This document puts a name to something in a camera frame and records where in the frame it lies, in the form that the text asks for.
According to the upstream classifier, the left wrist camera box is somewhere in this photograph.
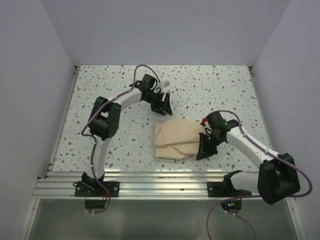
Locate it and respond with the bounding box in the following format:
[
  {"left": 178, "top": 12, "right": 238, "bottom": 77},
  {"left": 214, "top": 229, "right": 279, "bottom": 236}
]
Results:
[{"left": 158, "top": 80, "right": 170, "bottom": 89}]

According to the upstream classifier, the beige surgical cloth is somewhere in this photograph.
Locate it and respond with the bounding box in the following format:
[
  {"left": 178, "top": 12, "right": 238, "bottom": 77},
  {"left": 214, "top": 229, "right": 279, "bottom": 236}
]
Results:
[{"left": 153, "top": 117, "right": 203, "bottom": 160}]

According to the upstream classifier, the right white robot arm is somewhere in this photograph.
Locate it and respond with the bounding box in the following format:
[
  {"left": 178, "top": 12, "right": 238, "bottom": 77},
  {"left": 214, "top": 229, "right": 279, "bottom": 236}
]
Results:
[{"left": 196, "top": 111, "right": 301, "bottom": 205}]

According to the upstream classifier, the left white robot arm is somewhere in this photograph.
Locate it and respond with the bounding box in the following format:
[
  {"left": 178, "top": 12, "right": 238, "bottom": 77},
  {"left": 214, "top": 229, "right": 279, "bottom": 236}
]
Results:
[{"left": 81, "top": 74, "right": 173, "bottom": 197}]

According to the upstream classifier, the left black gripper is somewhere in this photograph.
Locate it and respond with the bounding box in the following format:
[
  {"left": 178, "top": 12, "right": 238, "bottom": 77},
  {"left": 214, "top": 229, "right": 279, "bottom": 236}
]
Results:
[{"left": 144, "top": 91, "right": 173, "bottom": 116}]

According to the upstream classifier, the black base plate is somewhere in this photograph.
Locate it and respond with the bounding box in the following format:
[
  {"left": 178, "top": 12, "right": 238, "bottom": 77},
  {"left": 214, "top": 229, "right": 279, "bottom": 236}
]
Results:
[
  {"left": 206, "top": 181, "right": 252, "bottom": 198},
  {"left": 72, "top": 181, "right": 120, "bottom": 198}
]

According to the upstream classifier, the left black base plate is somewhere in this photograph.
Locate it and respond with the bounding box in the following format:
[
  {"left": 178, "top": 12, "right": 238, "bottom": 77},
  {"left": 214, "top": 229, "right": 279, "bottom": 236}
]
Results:
[{"left": 72, "top": 181, "right": 120, "bottom": 198}]

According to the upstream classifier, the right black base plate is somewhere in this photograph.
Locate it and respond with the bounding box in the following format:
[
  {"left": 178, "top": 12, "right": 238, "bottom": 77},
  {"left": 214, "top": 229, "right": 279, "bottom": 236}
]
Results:
[{"left": 206, "top": 181, "right": 252, "bottom": 198}]

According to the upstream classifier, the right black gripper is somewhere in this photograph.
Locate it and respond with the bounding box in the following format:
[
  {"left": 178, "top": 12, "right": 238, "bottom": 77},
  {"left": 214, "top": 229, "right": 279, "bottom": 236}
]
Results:
[{"left": 196, "top": 132, "right": 224, "bottom": 161}]

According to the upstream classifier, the aluminium mounting rail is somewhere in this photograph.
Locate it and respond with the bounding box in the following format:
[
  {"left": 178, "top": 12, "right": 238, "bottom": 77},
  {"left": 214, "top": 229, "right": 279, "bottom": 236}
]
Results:
[{"left": 31, "top": 171, "right": 296, "bottom": 201}]

